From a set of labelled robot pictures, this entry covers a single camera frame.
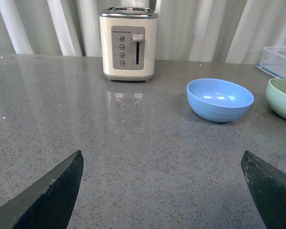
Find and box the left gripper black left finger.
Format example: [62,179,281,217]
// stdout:
[0,150,83,229]

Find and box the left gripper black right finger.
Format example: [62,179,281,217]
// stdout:
[241,150,286,229]

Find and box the light green bowl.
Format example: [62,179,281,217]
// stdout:
[266,78,286,119]

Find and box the blue bowl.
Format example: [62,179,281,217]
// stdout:
[187,78,254,123]

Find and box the clear plastic container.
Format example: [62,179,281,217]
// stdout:
[257,46,286,79]

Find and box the cream toaster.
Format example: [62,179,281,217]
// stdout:
[99,6,158,82]

